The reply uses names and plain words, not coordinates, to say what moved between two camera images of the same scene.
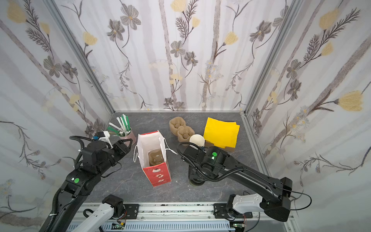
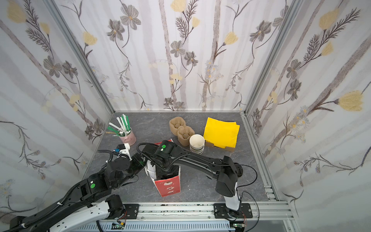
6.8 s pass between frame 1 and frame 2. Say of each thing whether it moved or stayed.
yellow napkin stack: stayed
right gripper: moved
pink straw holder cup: stayed
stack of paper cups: stayed
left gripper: moved
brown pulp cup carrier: stayed
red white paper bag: moved
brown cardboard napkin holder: stayed
